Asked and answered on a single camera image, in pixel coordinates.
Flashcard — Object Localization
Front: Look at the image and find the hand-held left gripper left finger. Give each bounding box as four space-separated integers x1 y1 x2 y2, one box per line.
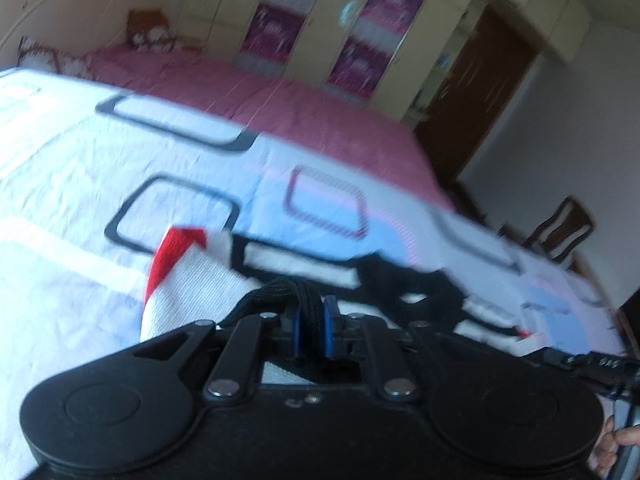
131 296 303 403

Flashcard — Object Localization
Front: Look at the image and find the cream wardrobe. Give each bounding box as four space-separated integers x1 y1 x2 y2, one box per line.
179 0 592 127

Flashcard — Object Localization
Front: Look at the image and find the striped knit sweater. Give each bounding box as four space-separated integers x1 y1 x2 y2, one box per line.
139 225 547 387

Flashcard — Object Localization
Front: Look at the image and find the dark wooden chair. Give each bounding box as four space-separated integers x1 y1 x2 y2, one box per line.
521 196 597 267

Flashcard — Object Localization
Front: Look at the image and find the brown white patterned pillow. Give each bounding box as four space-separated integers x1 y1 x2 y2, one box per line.
16 35 94 79
124 8 177 52

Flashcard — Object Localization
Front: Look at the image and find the person's right hand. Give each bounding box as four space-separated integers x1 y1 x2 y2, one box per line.
594 416 640 477

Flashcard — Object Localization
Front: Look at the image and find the brown wooden door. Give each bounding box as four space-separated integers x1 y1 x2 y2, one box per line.
414 7 539 187

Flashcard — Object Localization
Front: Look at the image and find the white blue patterned bedsheet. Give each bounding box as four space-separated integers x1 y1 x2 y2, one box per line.
0 65 627 463

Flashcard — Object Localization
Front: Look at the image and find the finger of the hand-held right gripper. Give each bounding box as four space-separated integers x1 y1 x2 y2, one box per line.
542 349 632 389

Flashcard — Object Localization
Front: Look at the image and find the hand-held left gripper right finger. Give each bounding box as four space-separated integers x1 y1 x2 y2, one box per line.
323 296 453 404

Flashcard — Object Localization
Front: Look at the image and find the pink bedsheet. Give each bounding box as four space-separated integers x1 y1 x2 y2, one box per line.
84 42 457 212

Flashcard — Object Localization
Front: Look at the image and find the brown wooden bed frame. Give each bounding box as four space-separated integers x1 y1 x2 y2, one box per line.
614 304 640 357

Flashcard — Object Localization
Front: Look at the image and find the cream corner shelf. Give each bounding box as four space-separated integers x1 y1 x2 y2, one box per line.
406 35 482 128

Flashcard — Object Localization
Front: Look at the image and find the cream bed headboard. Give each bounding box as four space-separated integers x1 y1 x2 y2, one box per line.
0 0 197 71

